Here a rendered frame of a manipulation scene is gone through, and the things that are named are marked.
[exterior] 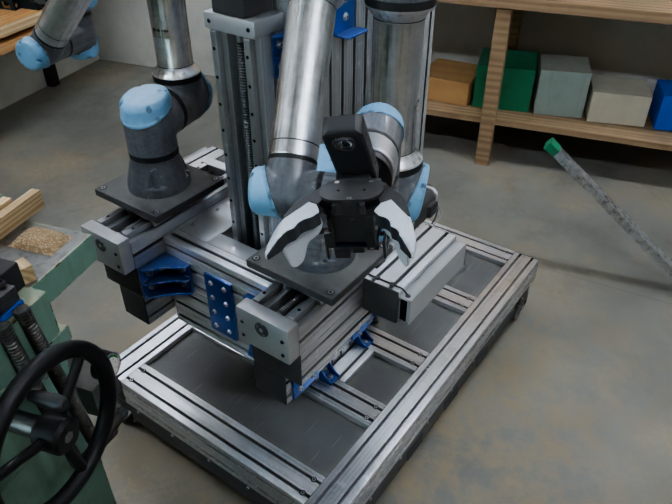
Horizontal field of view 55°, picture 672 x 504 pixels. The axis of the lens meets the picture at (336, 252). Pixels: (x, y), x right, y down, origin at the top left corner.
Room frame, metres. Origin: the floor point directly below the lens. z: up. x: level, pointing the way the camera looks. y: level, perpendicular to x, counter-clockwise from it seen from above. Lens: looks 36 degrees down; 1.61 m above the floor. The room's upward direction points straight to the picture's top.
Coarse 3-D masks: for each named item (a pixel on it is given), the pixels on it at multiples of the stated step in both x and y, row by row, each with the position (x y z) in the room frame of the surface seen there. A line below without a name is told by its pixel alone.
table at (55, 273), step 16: (32, 224) 1.08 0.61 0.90; (0, 240) 1.02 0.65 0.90; (80, 240) 1.02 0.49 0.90; (0, 256) 0.97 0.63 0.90; (16, 256) 0.97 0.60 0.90; (32, 256) 0.97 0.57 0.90; (48, 256) 0.97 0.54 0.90; (64, 256) 0.97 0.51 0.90; (80, 256) 1.00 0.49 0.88; (96, 256) 1.04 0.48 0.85; (48, 272) 0.92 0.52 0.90; (64, 272) 0.95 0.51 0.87; (80, 272) 0.99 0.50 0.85; (48, 288) 0.91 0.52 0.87; (64, 288) 0.94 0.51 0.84; (64, 336) 0.80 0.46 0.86
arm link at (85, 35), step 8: (88, 16) 1.59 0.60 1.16; (80, 24) 1.57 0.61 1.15; (88, 24) 1.59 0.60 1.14; (80, 32) 1.56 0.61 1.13; (88, 32) 1.58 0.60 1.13; (72, 40) 1.53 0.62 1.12; (80, 40) 1.55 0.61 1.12; (88, 40) 1.58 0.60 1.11; (96, 40) 1.60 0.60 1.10; (80, 48) 1.55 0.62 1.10; (88, 48) 1.58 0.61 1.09; (96, 48) 1.60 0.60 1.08; (72, 56) 1.57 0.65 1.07; (80, 56) 1.57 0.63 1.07; (88, 56) 1.57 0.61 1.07
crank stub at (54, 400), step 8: (32, 392) 0.61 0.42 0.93; (40, 392) 0.61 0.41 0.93; (48, 392) 0.61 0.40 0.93; (32, 400) 0.60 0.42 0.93; (40, 400) 0.60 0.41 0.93; (48, 400) 0.59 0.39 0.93; (56, 400) 0.59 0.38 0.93; (64, 400) 0.60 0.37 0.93; (48, 408) 0.59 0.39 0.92; (56, 408) 0.58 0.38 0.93; (64, 408) 0.59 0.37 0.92
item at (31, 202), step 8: (32, 192) 1.14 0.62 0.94; (40, 192) 1.15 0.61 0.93; (16, 200) 1.10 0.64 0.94; (24, 200) 1.10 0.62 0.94; (32, 200) 1.12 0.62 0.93; (40, 200) 1.14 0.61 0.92; (8, 208) 1.07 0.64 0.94; (16, 208) 1.08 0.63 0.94; (24, 208) 1.10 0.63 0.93; (32, 208) 1.12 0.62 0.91; (40, 208) 1.13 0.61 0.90; (0, 216) 1.05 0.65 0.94; (8, 216) 1.06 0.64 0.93; (16, 216) 1.07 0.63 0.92; (24, 216) 1.09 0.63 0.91; (0, 224) 1.03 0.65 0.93; (8, 224) 1.05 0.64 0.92; (16, 224) 1.07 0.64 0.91; (0, 232) 1.03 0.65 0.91; (8, 232) 1.04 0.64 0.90
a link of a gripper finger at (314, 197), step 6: (312, 192) 0.64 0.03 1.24; (318, 192) 0.64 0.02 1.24; (300, 198) 0.63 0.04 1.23; (306, 198) 0.63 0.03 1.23; (312, 198) 0.62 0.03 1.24; (318, 198) 0.62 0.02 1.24; (294, 204) 0.62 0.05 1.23; (300, 204) 0.61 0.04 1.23; (318, 204) 0.61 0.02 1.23; (324, 204) 0.62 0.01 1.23; (330, 204) 0.62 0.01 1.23; (288, 210) 0.60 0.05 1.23; (294, 210) 0.60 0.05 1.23
